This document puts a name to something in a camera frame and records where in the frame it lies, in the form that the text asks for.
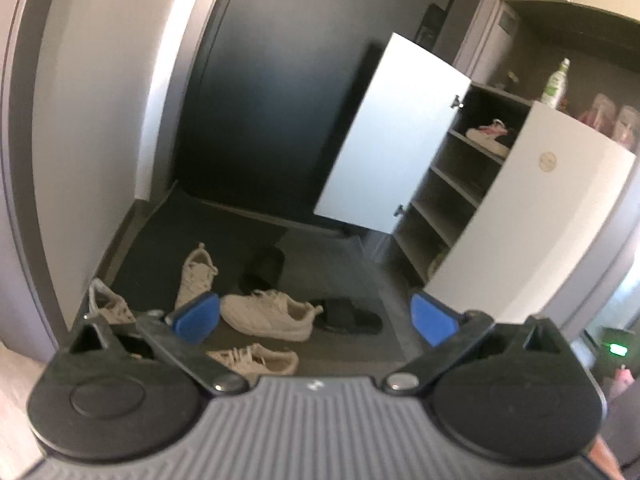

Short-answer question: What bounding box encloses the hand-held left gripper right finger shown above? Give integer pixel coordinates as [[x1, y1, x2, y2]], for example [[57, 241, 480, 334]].
[[382, 291, 572, 395]]

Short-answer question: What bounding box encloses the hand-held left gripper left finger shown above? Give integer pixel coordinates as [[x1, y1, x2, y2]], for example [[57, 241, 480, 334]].
[[62, 291, 251, 395]]

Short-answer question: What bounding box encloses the plain white lace-up sneaker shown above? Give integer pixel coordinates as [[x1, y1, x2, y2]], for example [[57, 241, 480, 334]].
[[175, 242, 219, 311], [220, 289, 324, 342]]

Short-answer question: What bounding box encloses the black slide sandal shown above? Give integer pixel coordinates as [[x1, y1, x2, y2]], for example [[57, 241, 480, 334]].
[[239, 246, 286, 293], [307, 297, 383, 335]]

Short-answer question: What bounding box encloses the white sneaker with grey swoosh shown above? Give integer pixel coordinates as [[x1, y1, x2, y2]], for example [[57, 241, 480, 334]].
[[206, 342, 300, 381], [88, 278, 138, 326]]

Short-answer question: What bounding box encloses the grey striped floor mat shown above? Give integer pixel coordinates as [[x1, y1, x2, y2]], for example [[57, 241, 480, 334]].
[[75, 232, 426, 386]]

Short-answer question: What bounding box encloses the dark doormat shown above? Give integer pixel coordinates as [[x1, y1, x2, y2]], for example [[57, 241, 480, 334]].
[[107, 187, 288, 311]]

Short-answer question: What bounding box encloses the white cabinet door with sticker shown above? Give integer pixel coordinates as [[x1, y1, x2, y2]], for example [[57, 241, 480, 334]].
[[426, 101, 637, 328]]

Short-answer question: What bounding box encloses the plain white cabinet door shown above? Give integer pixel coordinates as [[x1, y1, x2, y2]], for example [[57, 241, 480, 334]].
[[313, 32, 472, 235]]

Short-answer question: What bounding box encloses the pink and white sneaker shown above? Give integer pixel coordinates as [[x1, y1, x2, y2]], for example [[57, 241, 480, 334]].
[[466, 119, 511, 157]]

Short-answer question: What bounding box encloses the pink translucent object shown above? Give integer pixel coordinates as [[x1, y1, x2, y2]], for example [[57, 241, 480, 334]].
[[580, 92, 617, 133], [612, 104, 640, 153]]

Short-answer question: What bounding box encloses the dark entrance door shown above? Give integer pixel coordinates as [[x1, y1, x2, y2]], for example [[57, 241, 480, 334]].
[[172, 0, 471, 233]]

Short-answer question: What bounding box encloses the green and white bottle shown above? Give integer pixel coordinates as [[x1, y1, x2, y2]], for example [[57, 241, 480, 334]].
[[539, 58, 572, 110]]

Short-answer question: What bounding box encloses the black door lock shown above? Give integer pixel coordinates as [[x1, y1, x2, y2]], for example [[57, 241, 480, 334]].
[[416, 4, 447, 48]]

